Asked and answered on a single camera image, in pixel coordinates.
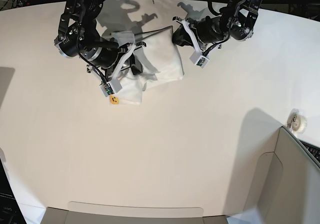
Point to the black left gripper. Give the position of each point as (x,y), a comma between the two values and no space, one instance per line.
(207,30)

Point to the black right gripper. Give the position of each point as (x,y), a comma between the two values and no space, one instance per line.
(107,59)

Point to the white t-shirt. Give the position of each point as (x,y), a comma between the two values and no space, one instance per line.
(160,59)

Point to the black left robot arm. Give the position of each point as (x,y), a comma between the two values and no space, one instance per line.
(235,20)

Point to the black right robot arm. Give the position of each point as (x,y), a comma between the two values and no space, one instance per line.
(78,36)

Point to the clear tape dispenser roll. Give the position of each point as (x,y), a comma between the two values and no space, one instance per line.
(296,122)

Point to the black computer keyboard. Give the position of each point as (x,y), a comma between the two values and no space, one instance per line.
(311,152)

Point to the beige cardboard box right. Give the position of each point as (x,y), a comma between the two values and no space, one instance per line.
(285,188)

